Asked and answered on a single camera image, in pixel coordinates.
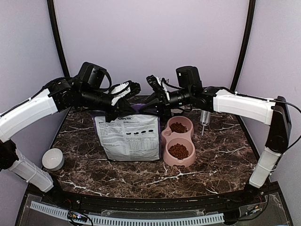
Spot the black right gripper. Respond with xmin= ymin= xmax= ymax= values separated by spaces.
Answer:
xmin=138 ymin=87 xmax=192 ymax=119

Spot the purple pet food bag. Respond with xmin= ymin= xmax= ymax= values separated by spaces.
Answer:
xmin=90 ymin=104 xmax=161 ymax=161

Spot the pink double pet bowl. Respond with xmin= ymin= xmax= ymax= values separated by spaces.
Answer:
xmin=161 ymin=116 xmax=196 ymax=167

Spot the metal food scoop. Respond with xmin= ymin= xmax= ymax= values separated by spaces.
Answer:
xmin=200 ymin=111 xmax=211 ymax=136

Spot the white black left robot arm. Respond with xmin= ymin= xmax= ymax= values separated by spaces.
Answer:
xmin=0 ymin=62 xmax=141 ymax=205

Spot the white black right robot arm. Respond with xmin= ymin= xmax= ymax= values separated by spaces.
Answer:
xmin=139 ymin=66 xmax=292 ymax=204

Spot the brown kibble in bowl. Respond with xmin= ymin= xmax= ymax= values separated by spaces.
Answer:
xmin=169 ymin=122 xmax=188 ymax=133

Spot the white grey round bowl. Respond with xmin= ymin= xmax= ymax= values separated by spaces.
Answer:
xmin=42 ymin=148 xmax=64 ymax=171

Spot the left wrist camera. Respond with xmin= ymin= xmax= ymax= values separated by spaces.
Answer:
xmin=109 ymin=81 xmax=141 ymax=106

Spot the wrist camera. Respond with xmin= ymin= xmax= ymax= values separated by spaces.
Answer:
xmin=146 ymin=75 xmax=170 ymax=101
xmin=109 ymin=81 xmax=141 ymax=106

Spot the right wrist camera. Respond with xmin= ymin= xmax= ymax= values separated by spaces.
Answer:
xmin=146 ymin=75 xmax=170 ymax=101

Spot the black front frame rail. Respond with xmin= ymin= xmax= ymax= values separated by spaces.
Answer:
xmin=25 ymin=182 xmax=281 ymax=213

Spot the grey slotted cable duct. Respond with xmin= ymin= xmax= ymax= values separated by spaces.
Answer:
xmin=30 ymin=201 xmax=225 ymax=226

